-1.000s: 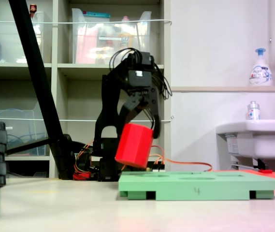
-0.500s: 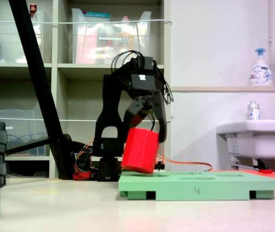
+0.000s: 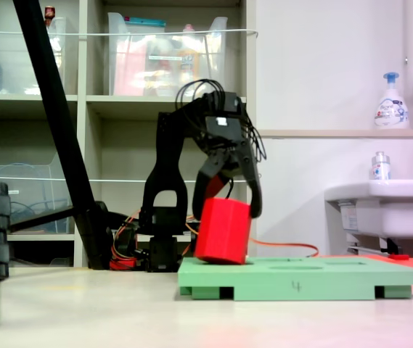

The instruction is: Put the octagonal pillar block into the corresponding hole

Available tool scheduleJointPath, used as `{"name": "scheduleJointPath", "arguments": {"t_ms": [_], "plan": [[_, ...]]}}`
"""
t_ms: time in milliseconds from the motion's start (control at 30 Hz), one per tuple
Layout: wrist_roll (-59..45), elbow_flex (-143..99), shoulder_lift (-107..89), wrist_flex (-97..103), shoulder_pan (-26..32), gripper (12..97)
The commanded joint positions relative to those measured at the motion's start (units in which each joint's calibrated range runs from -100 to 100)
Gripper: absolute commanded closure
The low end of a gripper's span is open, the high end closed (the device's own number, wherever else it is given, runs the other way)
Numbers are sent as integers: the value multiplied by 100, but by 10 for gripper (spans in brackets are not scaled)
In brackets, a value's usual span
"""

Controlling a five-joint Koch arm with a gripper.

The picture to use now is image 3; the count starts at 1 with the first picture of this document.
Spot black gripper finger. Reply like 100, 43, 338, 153
192, 152, 242, 221
237, 142, 264, 220

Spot red octagonal pillar block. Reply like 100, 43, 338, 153
194, 196, 253, 266

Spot pink capped bottle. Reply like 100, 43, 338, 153
179, 23, 203, 92

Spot large clear plastic bin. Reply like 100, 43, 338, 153
107, 12, 229, 97

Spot green shape sorter board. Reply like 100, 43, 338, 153
177, 254, 413, 302

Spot small clear sanitizer bottle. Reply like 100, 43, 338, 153
370, 151, 392, 181

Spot beige shelf unit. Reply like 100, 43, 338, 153
0, 0, 258, 269

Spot white sink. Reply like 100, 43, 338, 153
323, 178, 413, 257

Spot white foam soap bottle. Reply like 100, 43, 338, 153
374, 72, 410, 130

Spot thin black tripod strut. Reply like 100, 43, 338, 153
7, 205, 75, 233

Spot black wrist wires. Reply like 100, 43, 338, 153
242, 107, 269, 165

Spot black gripper wire loops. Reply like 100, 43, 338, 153
175, 78, 229, 110

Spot thin orange wire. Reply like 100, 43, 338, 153
248, 237, 320, 259

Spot clear bin with blue cables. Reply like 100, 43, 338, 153
0, 152, 75, 235

